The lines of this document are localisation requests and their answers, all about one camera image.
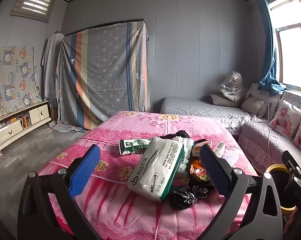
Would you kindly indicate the cartoon wall sheet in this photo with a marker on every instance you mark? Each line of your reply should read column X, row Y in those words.
column 13, row 80

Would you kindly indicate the green white milk carton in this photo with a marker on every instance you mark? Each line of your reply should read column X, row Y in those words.
column 130, row 147

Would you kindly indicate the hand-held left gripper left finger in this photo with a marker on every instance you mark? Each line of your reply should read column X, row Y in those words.
column 84, row 172

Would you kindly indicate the long grey pillow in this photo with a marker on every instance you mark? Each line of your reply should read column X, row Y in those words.
column 221, row 101

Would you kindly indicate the colourful snack wrapper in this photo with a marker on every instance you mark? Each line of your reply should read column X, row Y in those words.
column 198, row 171

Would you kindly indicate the pale pink cardboard box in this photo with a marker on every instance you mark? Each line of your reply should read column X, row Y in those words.
column 218, row 148

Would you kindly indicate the grey quilted sofa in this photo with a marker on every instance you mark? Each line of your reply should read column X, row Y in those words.
column 190, row 107

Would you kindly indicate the white green tissue pack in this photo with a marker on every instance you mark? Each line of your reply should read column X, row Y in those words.
column 155, row 170

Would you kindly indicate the white tv cabinet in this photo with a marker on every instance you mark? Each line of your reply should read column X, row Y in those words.
column 10, row 131

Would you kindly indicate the window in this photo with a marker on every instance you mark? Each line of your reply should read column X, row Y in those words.
column 293, row 55

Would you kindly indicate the tiger plush in plastic bag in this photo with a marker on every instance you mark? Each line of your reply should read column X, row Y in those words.
column 233, row 87

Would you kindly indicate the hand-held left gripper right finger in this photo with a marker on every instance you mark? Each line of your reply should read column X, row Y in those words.
column 214, row 172

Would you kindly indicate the grey square cushion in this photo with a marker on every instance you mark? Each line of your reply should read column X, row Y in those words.
column 254, row 106

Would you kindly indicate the grey draped cloth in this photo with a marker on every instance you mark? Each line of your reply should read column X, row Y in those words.
column 49, row 62

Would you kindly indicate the small crumpled black plastic bag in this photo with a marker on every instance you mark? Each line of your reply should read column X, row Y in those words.
column 185, row 197

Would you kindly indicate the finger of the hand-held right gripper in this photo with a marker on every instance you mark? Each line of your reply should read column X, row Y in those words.
column 290, row 161

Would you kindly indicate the yellow tape roll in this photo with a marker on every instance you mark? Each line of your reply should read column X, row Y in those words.
column 278, row 165

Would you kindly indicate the grey window blind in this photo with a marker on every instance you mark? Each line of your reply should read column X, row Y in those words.
column 34, row 1

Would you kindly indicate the orange white small box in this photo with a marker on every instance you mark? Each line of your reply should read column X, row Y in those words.
column 199, row 150

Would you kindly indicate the white green plastic wrapper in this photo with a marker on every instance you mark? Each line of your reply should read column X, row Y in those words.
column 186, row 151

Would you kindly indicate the blue curtain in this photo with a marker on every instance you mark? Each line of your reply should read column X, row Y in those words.
column 268, row 42

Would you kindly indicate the striped sheet covered wardrobe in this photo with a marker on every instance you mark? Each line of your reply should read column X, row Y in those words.
column 103, row 75

